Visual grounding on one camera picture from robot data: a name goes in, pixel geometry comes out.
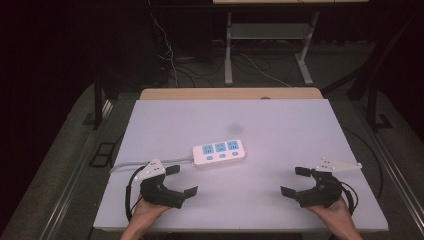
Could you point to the person's right hand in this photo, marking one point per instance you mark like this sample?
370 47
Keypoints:
335 215

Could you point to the white power strip blue sockets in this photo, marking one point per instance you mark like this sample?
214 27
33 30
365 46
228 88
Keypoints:
218 154

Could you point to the black floor bracket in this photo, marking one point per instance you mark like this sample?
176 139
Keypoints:
101 155

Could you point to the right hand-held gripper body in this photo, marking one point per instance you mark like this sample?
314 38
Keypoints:
325 195

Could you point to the person's left hand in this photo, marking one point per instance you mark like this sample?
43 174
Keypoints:
146 213

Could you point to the aluminium floor rail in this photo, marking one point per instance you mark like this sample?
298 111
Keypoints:
396 173
71 186

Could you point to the grey metal stand frame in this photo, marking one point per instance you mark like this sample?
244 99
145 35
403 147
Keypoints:
270 31

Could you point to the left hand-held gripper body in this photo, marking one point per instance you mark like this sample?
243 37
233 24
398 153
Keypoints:
156 191

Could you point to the black metal stand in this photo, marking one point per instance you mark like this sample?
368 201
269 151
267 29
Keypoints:
97 103
373 100

